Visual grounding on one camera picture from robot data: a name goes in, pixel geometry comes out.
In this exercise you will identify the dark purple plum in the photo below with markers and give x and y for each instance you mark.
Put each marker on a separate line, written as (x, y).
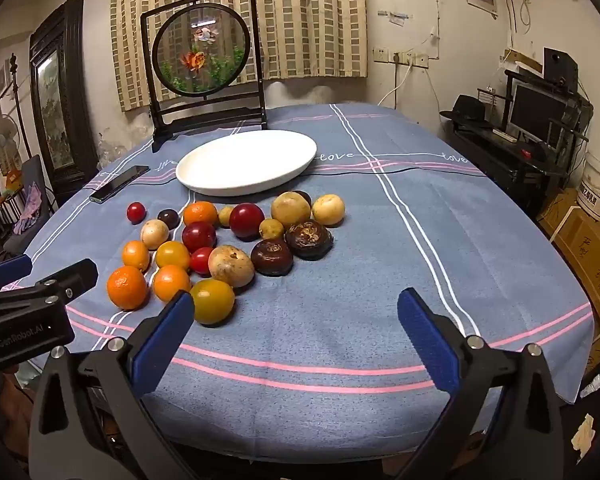
(305, 196)
(168, 218)

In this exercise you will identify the small red object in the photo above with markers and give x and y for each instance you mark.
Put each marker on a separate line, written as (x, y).
(526, 152)

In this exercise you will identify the black-framed round goldfish screen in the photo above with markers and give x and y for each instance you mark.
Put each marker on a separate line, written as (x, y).
(200, 50)

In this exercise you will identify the small yellow plum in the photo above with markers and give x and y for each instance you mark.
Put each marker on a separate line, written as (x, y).
(225, 216)
(271, 229)

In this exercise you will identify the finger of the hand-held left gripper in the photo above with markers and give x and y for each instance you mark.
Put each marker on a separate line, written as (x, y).
(7, 269)
(70, 277)

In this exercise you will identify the blue striped tablecloth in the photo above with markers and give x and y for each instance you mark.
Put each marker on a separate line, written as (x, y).
(330, 285)

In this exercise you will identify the wooden strip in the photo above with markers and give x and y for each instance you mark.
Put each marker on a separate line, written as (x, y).
(522, 60)

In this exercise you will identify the white wall socket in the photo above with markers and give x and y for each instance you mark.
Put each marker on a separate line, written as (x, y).
(404, 57)
(421, 60)
(381, 53)

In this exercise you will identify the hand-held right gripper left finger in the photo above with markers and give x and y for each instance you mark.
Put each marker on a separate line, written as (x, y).
(162, 340)

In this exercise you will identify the white crumpled paper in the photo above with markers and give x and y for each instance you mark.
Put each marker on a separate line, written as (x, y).
(582, 432)

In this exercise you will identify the yellow-green tomato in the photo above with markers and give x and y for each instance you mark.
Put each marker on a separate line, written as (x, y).
(212, 301)

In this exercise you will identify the black hat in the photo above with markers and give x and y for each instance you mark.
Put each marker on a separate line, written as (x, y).
(467, 110)

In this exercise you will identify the computer monitor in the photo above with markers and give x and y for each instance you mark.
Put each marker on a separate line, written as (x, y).
(537, 110)

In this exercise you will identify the black desk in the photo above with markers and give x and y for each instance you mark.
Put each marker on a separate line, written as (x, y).
(495, 160)

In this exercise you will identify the purple cloth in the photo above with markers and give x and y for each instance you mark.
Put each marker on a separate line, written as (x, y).
(30, 212)

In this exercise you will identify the red cherry tomato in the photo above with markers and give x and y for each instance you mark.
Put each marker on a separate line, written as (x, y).
(201, 261)
(136, 212)

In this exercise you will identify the dark wood framed painting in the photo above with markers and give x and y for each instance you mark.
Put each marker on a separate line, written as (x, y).
(55, 110)

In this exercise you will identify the white oval plate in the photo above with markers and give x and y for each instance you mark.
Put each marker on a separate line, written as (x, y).
(245, 160)

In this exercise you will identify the white electric fan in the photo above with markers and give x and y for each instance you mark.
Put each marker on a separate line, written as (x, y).
(5, 140)

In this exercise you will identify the white remote control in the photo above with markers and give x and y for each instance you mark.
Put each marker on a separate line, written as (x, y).
(502, 133)

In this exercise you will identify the white plastic bucket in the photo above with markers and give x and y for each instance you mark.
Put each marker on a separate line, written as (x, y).
(597, 185)

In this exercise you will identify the beige checked curtain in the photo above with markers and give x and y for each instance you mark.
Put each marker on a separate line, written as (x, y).
(305, 20)

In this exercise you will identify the grey chair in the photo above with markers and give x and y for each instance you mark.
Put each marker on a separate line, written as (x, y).
(32, 175)

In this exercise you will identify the black pole stand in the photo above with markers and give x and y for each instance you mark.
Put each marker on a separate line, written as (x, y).
(16, 90)

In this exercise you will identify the beige potato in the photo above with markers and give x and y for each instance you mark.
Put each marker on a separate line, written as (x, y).
(231, 265)
(154, 233)
(291, 209)
(328, 209)

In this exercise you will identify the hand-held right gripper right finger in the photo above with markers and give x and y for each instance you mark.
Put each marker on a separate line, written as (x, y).
(425, 340)

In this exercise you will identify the black smartphone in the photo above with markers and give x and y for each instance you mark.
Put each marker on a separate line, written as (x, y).
(120, 183)

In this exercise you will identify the cardboard box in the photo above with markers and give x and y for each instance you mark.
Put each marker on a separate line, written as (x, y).
(585, 250)

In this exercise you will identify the black speaker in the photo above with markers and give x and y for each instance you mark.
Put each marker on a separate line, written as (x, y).
(560, 65)

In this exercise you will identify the orange tomato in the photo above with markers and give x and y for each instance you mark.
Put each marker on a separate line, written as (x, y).
(172, 256)
(171, 282)
(135, 255)

